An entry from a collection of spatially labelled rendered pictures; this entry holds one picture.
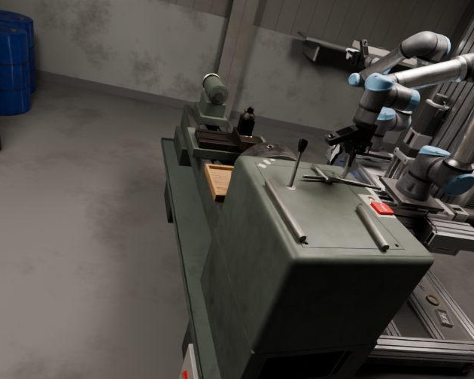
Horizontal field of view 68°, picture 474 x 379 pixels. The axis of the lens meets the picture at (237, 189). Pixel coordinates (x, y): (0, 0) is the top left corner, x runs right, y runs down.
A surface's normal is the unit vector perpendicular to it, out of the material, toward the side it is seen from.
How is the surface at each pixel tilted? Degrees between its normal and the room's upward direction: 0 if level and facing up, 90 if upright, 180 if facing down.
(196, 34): 90
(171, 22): 90
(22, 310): 0
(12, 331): 0
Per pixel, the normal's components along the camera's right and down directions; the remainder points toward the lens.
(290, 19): 0.11, 0.54
